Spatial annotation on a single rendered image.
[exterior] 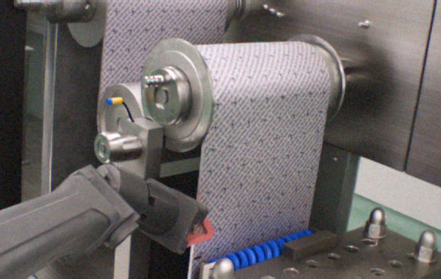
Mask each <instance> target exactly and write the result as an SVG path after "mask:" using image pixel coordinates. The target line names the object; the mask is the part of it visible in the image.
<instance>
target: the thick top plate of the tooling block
mask: <svg viewBox="0 0 441 279"><path fill-rule="evenodd" d="M364 229H365V226H361V227H360V228H357V229H352V230H350V231H349V232H345V233H343V234H340V235H338V236H337V237H336V245H335V246H333V247H331V248H328V249H326V250H321V251H319V252H317V253H313V254H310V256H306V257H303V258H301V259H298V260H295V261H293V260H290V259H288V258H287V257H285V256H283V255H280V256H278V257H273V258H270V259H268V260H264V261H263V262H260V263H256V264H254V265H250V266H248V267H244V268H242V269H238V270H235V271H234V276H235V279H441V253H440V252H439V251H436V261H435V262H434V263H425V262H422V261H419V260H416V259H415V258H414V257H413V256H412V253H413V252H414V249H415V246H416V243H417V242H418V241H415V240H413V239H411V238H409V237H407V236H404V235H402V234H401V233H399V232H398V233H397V232H395V231H394V230H393V231H392V229H389V228H387V229H386V230H385V234H386V236H385V237H384V238H383V239H375V238H372V237H369V236H367V235H365V234H364V233H363V230H364Z"/></svg>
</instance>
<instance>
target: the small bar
mask: <svg viewBox="0 0 441 279"><path fill-rule="evenodd" d="M336 237H337V235H335V234H333V233H331V232H329V231H327V230H322V231H320V232H315V233H313V234H310V235H308V236H306V237H302V238H299V239H295V240H292V241H290V242H286V243H283V248H282V255H283V256H285V257H287V258H288V259H290V260H293V261H295V260H298V259H301V258H303V257H306V256H310V254H313V253H317V252H319V251H321V250H326V249H328V248H331V247H333V246H335V245H336Z"/></svg>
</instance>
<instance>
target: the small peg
mask: <svg viewBox="0 0 441 279"><path fill-rule="evenodd" d="M164 83H165V79H164V76H163V75H162V74H159V75H149V76H147V77H143V79H142V85H143V86H144V87H153V86H163V85H164Z"/></svg>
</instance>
